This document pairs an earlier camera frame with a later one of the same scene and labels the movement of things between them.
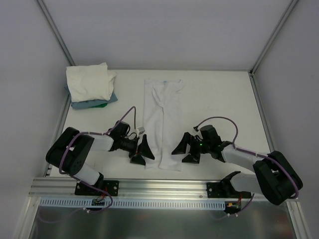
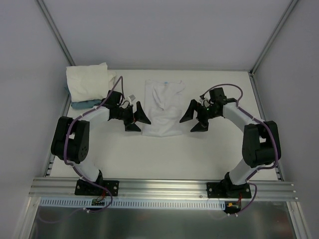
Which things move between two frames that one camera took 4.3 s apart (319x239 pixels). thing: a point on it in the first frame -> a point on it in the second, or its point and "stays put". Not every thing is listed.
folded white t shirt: (88, 82) stays put
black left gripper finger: (145, 148) -> (140, 115)
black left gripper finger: (137, 159) -> (132, 127)
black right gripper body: (194, 147) -> (199, 114)
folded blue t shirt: (77, 105) stays put
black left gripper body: (135, 150) -> (132, 115)
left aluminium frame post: (55, 33) stays put
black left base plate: (111, 187) stays put
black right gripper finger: (181, 148) -> (189, 115)
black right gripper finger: (192, 158) -> (201, 126)
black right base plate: (225, 189) stays put
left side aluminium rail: (59, 128) stays put
